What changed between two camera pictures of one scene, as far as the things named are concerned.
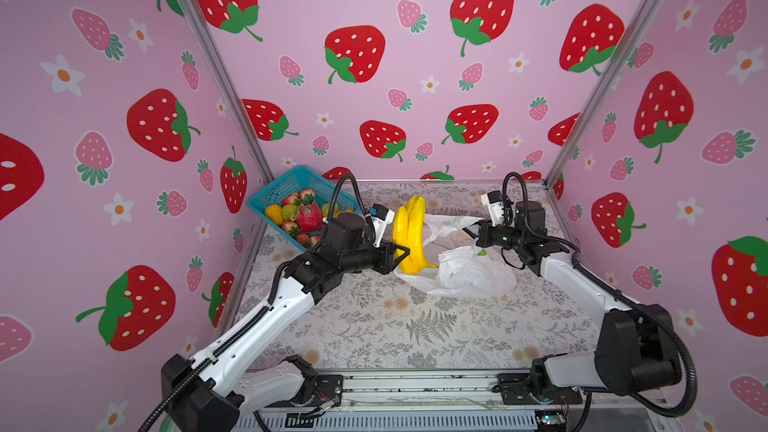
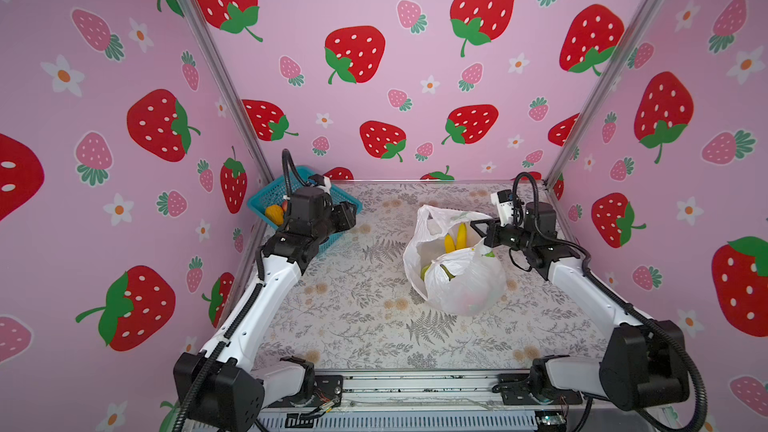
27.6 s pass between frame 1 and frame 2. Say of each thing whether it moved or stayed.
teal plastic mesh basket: stayed
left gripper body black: moved
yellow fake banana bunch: moved
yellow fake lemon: stayed
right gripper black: stayed
